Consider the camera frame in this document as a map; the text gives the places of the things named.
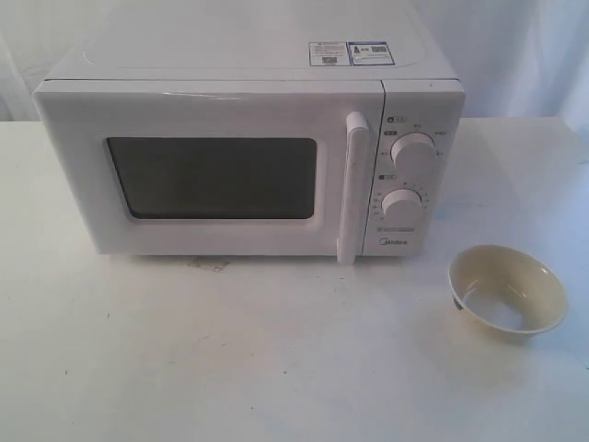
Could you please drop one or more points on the white microwave oven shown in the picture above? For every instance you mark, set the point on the white microwave oven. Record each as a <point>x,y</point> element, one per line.
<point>255,168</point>

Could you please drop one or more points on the cream ceramic bowl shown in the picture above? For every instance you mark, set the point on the cream ceramic bowl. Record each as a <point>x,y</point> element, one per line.
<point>507,292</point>

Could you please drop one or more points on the white Midea microwave body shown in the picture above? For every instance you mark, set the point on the white Midea microwave body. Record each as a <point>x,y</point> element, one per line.
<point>383,41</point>

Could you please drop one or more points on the lower white timer knob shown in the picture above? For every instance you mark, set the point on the lower white timer knob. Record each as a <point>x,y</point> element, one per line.
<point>402,204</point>

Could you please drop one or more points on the upper white power knob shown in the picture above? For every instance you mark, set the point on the upper white power knob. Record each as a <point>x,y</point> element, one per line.
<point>413,152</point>

